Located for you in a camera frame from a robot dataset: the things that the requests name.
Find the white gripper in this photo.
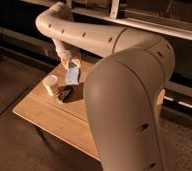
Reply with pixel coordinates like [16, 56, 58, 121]
[53, 39, 82, 70]

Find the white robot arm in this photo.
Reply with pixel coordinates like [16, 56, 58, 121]
[36, 2, 175, 171]

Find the white ceramic cup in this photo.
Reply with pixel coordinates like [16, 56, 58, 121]
[42, 75, 58, 96]

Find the black rectangular block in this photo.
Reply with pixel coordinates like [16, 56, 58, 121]
[58, 86, 73, 103]

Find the white shelf frame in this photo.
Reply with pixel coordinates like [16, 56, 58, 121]
[22, 0, 192, 41]

